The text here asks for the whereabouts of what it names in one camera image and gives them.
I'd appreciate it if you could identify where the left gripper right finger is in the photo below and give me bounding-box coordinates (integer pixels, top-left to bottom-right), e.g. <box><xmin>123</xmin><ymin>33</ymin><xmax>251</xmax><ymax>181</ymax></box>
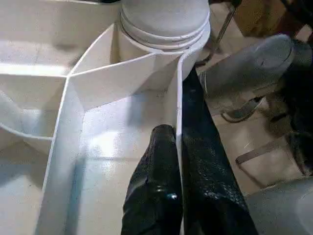
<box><xmin>181</xmin><ymin>127</ymin><xmax>259</xmax><ymax>235</ymax></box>

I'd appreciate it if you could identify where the dark left robot foot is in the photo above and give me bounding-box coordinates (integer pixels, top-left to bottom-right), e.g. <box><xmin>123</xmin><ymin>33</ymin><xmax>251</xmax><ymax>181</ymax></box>
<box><xmin>244</xmin><ymin>176</ymin><xmax>313</xmax><ymax>235</ymax></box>

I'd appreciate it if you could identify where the black folding stand frame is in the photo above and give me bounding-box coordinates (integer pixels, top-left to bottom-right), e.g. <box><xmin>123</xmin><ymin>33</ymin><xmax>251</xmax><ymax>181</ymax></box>
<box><xmin>220</xmin><ymin>96</ymin><xmax>309</xmax><ymax>189</ymax></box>

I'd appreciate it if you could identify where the white plastic table top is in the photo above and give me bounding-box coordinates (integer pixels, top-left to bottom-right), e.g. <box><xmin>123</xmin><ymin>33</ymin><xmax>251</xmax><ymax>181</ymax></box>
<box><xmin>0</xmin><ymin>0</ymin><xmax>211</xmax><ymax>235</ymax></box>

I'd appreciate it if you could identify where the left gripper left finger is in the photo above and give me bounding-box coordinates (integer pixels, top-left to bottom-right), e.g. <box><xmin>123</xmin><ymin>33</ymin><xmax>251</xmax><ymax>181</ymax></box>
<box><xmin>121</xmin><ymin>124</ymin><xmax>183</xmax><ymax>235</ymax></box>

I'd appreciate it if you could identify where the white plastic table leg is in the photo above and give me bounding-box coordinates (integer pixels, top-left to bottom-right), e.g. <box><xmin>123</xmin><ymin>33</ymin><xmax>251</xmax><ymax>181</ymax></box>
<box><xmin>118</xmin><ymin>0</ymin><xmax>211</xmax><ymax>53</ymax></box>

